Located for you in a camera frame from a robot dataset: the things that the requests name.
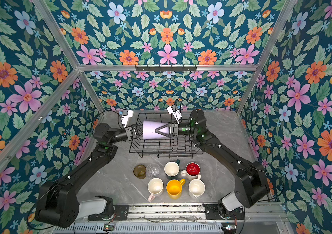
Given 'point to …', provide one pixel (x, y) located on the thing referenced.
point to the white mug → (197, 187)
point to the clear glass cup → (153, 170)
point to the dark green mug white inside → (171, 169)
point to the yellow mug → (174, 188)
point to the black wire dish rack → (181, 147)
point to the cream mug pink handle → (155, 187)
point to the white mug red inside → (193, 170)
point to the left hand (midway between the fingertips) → (148, 128)
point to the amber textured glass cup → (139, 171)
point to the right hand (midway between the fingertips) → (158, 129)
